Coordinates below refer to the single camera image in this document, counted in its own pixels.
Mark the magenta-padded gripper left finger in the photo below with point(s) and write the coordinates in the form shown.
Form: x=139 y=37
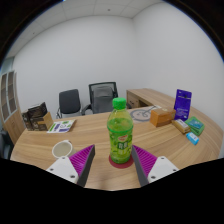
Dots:
x=61 y=166

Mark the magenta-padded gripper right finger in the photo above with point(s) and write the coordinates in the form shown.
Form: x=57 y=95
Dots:
x=163 y=166

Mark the green plastic drink bottle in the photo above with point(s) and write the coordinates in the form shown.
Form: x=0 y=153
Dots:
x=120 y=133

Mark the white and brown cup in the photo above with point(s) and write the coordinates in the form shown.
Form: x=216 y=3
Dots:
x=61 y=149

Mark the printed white leaflet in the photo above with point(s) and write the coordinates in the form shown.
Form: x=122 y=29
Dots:
x=61 y=126

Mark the small light blue box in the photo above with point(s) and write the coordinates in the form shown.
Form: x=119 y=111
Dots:
x=192 y=138

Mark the narrow tan box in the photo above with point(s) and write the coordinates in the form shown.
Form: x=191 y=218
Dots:
x=181 y=126

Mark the orange-brown box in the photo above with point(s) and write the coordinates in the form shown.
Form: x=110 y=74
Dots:
x=162 y=117

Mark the green box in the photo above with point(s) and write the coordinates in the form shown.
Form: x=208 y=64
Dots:
x=195 y=125

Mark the small dark brown box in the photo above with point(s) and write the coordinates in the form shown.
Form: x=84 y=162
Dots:
x=26 y=121

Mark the black leather sofa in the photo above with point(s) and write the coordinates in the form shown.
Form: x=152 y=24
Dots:
x=5 y=145

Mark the black box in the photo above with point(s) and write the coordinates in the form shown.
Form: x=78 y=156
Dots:
x=37 y=110

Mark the purple package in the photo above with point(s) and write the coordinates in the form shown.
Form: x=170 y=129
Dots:
x=182 y=105

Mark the dark plain-back office chair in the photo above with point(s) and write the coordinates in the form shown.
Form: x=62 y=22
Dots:
x=69 y=101

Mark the wooden shelf cabinet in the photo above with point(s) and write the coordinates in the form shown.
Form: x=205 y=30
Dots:
x=11 y=116

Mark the wooden side desk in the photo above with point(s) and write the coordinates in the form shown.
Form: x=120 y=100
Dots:
x=146 y=96

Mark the black mesh office chair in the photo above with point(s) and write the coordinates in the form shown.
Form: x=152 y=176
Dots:
x=101 y=96

